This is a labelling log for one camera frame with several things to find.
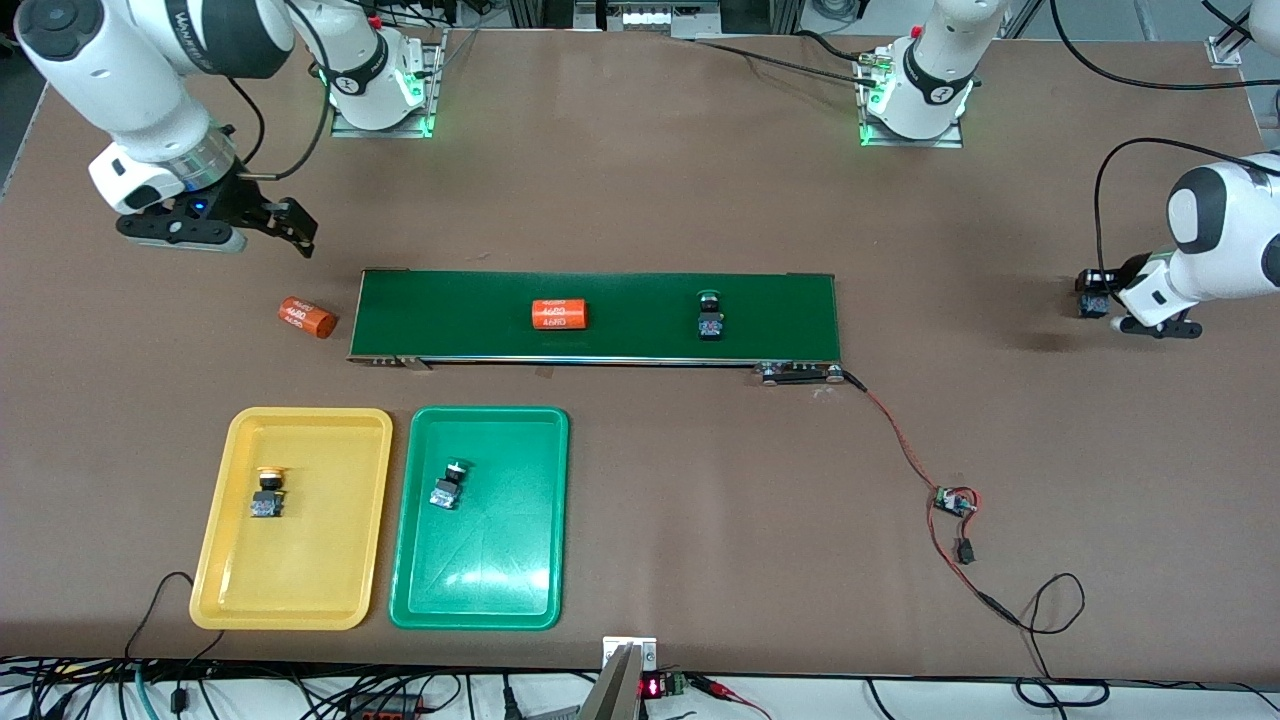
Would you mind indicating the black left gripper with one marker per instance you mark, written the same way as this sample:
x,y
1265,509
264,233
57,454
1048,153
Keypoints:
x,y
1131,270

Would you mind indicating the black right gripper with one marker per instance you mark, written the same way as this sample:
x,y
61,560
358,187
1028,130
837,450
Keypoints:
x,y
243,200

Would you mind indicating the yellow push button switch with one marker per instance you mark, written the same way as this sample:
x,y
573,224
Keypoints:
x,y
267,500
1093,306

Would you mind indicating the green push button switch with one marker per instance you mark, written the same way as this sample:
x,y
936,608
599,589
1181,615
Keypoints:
x,y
711,322
446,490

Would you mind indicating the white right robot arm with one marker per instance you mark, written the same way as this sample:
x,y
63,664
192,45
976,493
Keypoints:
x,y
120,70

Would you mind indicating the green conveyor belt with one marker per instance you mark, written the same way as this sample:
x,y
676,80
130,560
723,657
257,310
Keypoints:
x,y
440,315

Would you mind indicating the small controller circuit board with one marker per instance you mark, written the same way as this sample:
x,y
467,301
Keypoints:
x,y
953,501

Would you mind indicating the black inline connector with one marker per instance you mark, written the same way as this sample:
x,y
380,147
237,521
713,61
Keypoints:
x,y
965,551

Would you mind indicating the yellow plastic tray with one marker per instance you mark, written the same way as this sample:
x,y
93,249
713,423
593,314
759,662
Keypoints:
x,y
300,580

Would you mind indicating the green plastic tray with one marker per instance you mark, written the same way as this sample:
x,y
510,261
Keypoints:
x,y
500,570

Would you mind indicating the black power strip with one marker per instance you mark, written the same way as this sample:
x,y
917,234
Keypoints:
x,y
385,708

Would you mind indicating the red test lead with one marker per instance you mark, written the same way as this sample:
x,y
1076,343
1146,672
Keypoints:
x,y
735,695

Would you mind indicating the red digit display module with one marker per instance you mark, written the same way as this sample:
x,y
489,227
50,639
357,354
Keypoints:
x,y
655,686

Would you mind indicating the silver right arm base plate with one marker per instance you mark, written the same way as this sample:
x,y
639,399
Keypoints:
x,y
385,131

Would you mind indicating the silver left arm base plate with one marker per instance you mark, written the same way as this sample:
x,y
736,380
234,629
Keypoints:
x,y
915,141

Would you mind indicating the aluminium corner post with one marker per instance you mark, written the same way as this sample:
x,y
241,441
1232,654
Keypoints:
x,y
1225,45

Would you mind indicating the aluminium extrusion frame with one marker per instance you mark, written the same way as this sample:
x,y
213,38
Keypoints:
x,y
650,17

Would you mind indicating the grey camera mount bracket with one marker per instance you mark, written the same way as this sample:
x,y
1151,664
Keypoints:
x,y
612,695

